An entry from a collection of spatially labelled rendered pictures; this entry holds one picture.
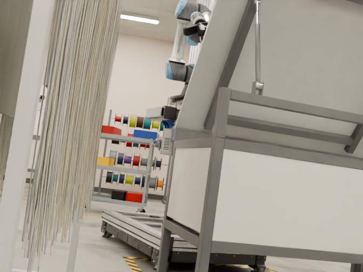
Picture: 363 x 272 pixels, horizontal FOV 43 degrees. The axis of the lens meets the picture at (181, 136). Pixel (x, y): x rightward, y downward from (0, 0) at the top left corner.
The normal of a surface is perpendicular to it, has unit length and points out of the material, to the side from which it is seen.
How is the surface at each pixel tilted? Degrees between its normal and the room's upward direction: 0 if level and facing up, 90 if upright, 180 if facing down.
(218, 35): 126
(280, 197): 90
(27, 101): 90
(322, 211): 90
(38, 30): 90
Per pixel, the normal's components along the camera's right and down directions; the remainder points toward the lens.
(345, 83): 0.15, 0.55
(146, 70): 0.11, -0.06
